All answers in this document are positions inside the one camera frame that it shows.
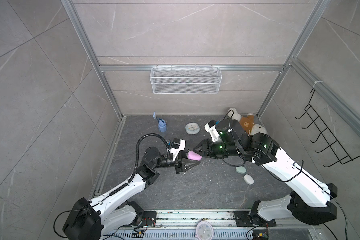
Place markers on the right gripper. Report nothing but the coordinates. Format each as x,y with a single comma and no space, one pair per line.
206,149

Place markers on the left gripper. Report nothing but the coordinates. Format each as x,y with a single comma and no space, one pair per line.
179,164

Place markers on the pink earbud case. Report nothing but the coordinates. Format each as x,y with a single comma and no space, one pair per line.
194,156

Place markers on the white earbud case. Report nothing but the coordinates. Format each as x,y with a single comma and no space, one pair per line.
248,179

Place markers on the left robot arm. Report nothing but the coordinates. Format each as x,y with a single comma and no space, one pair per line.
100,217

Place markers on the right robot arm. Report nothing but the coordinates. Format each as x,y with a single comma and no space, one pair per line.
311,201

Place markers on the white round bowl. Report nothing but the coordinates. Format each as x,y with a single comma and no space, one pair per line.
192,128

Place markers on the white teddy bear brown shirt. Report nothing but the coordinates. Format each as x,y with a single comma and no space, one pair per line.
247,122

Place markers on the white round clock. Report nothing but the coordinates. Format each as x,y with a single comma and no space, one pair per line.
204,231

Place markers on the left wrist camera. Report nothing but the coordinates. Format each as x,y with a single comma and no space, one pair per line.
176,146

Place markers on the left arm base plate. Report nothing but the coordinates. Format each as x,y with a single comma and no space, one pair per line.
147,218

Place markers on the white wire basket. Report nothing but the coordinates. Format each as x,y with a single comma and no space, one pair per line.
185,80

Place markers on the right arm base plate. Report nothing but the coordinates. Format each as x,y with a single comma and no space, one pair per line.
245,219

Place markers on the black wall hook rack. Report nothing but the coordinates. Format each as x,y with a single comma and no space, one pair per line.
333,144

